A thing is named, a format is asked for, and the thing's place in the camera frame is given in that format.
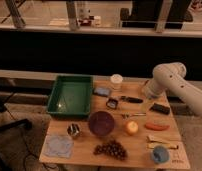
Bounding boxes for green plastic tray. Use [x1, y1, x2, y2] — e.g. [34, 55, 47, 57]
[47, 76, 93, 118]

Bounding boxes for bunch of dark grapes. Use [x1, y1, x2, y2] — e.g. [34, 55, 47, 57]
[93, 140, 127, 160]

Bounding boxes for orange carrot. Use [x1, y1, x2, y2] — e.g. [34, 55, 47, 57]
[144, 123, 169, 131]

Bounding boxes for metal fork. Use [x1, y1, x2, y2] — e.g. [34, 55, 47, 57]
[121, 113, 146, 119]

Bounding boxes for yellow apple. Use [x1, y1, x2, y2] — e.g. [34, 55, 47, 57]
[125, 121, 139, 135]

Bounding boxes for black chair base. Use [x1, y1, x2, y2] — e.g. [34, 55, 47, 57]
[0, 99, 32, 133]

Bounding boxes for white cup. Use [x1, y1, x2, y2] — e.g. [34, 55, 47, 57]
[110, 74, 123, 90]

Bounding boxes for small black square container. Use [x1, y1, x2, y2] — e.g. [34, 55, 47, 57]
[106, 98, 118, 109]

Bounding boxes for black handled knife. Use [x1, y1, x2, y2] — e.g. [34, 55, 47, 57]
[119, 96, 143, 103]

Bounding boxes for small metal cup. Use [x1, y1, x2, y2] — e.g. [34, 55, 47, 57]
[67, 123, 80, 138]

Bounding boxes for purple bowl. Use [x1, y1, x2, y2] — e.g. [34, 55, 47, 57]
[88, 111, 115, 137]

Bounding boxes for blue sponge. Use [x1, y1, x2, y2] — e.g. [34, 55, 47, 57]
[93, 87, 111, 97]

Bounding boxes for black rectangular block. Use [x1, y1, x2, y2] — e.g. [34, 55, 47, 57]
[151, 103, 170, 115]

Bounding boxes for yellow wooden block pieces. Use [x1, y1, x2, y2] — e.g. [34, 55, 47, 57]
[147, 135, 179, 149]

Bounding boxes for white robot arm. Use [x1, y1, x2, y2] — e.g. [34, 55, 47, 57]
[143, 62, 202, 118]

